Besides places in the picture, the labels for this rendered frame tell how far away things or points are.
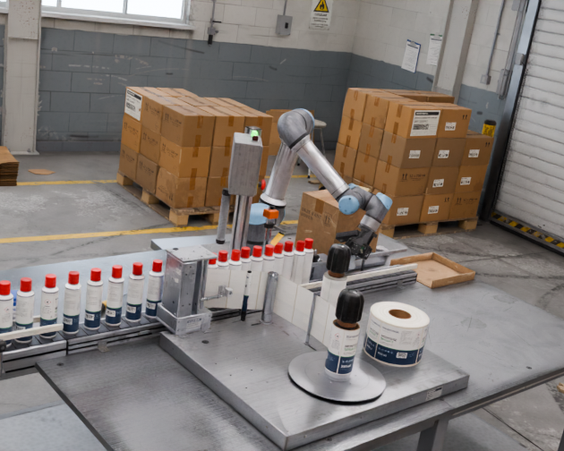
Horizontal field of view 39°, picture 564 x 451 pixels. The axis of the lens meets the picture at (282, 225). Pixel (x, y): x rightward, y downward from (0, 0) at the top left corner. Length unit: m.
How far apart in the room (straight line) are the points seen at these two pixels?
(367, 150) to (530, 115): 1.62
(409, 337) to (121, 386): 0.93
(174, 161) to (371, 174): 1.71
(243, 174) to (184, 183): 3.50
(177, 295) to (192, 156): 3.71
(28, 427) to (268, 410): 1.32
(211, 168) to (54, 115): 2.32
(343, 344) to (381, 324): 0.25
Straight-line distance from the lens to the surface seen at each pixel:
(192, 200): 6.36
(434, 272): 3.75
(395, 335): 2.64
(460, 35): 8.39
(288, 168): 3.32
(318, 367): 2.56
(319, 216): 3.54
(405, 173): 6.65
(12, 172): 7.01
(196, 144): 6.23
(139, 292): 2.67
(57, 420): 3.41
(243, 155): 2.78
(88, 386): 2.45
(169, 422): 2.30
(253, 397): 2.36
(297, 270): 3.06
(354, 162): 7.01
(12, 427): 3.38
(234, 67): 8.89
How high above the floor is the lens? 2.08
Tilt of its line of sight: 18 degrees down
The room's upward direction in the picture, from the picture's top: 9 degrees clockwise
